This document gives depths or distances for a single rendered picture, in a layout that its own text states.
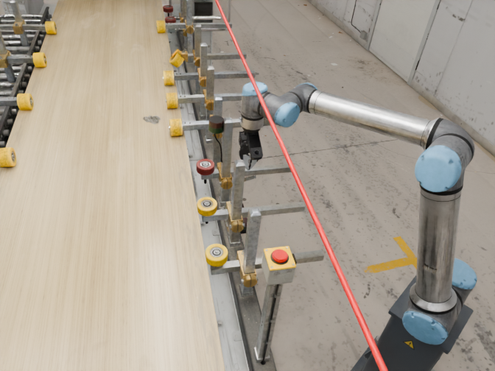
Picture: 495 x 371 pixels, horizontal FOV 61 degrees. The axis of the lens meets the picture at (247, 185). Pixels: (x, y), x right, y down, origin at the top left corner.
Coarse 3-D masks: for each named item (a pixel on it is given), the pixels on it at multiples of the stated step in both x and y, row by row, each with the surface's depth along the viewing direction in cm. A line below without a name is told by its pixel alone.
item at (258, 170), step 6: (252, 168) 194; (258, 168) 194; (264, 168) 194; (270, 168) 195; (276, 168) 195; (282, 168) 196; (288, 168) 196; (210, 174) 189; (216, 174) 190; (246, 174) 194; (252, 174) 194; (258, 174) 195
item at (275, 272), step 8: (272, 248) 111; (280, 248) 112; (288, 248) 112; (264, 256) 110; (272, 256) 109; (288, 256) 110; (264, 264) 111; (272, 264) 107; (280, 264) 107; (288, 264) 108; (264, 272) 112; (272, 272) 107; (280, 272) 108; (288, 272) 109; (272, 280) 109; (280, 280) 110; (288, 280) 111
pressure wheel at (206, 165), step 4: (200, 160) 188; (204, 160) 188; (208, 160) 188; (196, 164) 186; (200, 164) 186; (204, 164) 186; (208, 164) 187; (212, 164) 186; (200, 168) 184; (204, 168) 184; (208, 168) 184; (212, 168) 185; (200, 172) 185; (204, 172) 184; (208, 172) 185; (212, 172) 187; (204, 180) 192
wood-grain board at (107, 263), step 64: (64, 0) 328; (128, 0) 338; (64, 64) 249; (128, 64) 254; (64, 128) 200; (128, 128) 204; (0, 192) 165; (64, 192) 168; (128, 192) 170; (192, 192) 173; (0, 256) 142; (64, 256) 144; (128, 256) 146; (192, 256) 148; (0, 320) 125; (64, 320) 127; (128, 320) 128; (192, 320) 129
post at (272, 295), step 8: (272, 288) 115; (280, 288) 116; (264, 296) 122; (272, 296) 117; (280, 296) 118; (264, 304) 123; (272, 304) 120; (264, 312) 124; (272, 312) 122; (264, 320) 125; (272, 320) 126; (264, 328) 128; (272, 328) 129; (264, 336) 132; (272, 336) 133; (256, 344) 141; (264, 344) 135; (256, 352) 142; (264, 352) 137; (256, 360) 141
